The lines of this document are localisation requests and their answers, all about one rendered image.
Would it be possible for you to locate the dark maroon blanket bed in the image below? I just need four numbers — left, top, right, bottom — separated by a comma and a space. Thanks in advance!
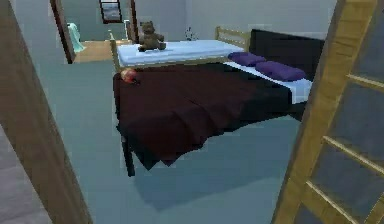
112, 28, 326, 178

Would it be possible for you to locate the red round ball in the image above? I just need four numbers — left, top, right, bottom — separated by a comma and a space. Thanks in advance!
120, 68, 140, 85

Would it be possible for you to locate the purple pillow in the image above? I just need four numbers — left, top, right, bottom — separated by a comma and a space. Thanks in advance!
255, 60, 307, 83
227, 51, 267, 67

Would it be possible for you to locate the brown teddy bear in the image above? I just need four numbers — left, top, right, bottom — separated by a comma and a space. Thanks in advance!
137, 20, 167, 53

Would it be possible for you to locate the teal cloth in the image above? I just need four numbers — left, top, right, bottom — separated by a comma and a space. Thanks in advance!
67, 22, 86, 54

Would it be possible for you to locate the light wooden shelf unit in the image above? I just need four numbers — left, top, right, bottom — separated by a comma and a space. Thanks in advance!
271, 0, 384, 224

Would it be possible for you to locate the brown wooden room door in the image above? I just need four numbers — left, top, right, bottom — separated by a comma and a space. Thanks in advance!
0, 0, 94, 224

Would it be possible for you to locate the light wooden frame bed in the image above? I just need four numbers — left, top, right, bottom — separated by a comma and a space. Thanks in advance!
107, 25, 252, 72

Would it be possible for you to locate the framed wall picture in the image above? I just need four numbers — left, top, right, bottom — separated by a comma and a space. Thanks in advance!
99, 0, 123, 25

